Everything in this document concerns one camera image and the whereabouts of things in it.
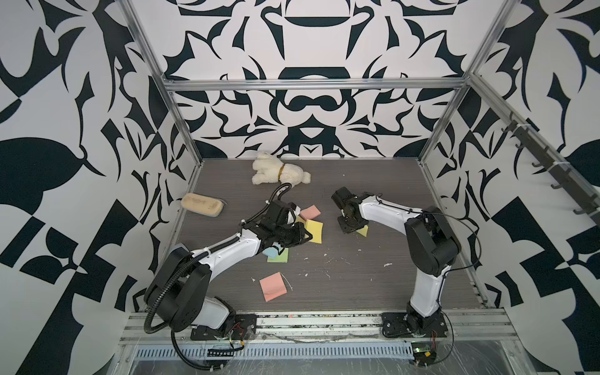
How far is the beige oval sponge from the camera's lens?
101cm

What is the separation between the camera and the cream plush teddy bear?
104cm

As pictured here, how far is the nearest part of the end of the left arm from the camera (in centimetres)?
64

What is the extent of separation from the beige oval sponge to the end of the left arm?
38cm

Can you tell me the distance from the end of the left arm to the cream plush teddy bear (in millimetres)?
318

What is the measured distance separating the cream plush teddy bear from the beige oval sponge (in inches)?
7.6
